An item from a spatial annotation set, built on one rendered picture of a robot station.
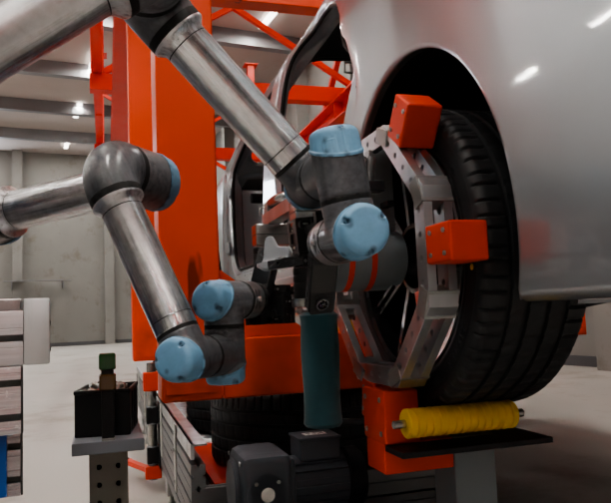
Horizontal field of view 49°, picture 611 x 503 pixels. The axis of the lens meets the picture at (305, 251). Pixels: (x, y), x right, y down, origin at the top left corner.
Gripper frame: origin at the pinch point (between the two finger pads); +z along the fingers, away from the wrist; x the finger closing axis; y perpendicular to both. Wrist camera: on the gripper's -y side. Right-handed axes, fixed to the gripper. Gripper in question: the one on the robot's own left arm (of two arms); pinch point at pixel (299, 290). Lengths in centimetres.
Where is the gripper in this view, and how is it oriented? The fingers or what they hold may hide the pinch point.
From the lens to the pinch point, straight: 152.3
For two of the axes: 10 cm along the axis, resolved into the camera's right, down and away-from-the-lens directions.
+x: 8.8, -0.8, -4.7
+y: 0.4, 9.9, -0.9
